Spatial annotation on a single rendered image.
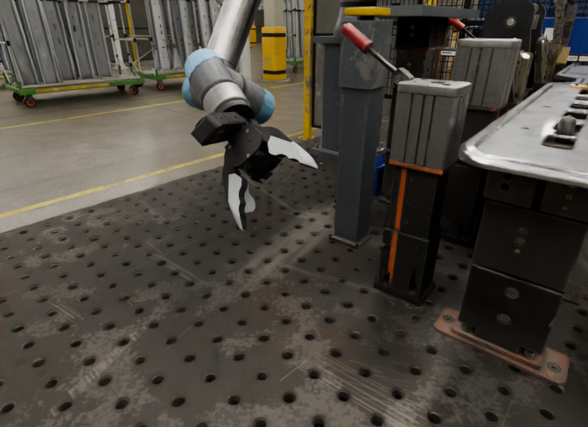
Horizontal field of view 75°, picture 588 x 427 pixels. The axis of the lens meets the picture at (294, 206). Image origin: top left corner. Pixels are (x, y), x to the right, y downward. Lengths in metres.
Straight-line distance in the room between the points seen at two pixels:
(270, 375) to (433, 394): 0.21
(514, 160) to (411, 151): 0.16
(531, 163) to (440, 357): 0.30
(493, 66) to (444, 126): 0.26
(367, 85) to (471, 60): 0.20
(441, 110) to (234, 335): 0.45
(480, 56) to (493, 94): 0.07
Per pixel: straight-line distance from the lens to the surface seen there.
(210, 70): 0.73
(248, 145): 0.61
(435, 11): 0.86
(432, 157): 0.59
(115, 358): 0.65
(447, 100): 0.57
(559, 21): 1.62
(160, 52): 8.50
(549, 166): 0.48
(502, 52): 0.81
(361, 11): 0.73
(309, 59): 4.11
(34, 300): 0.82
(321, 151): 1.41
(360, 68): 0.73
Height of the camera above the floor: 1.13
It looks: 25 degrees down
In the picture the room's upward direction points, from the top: straight up
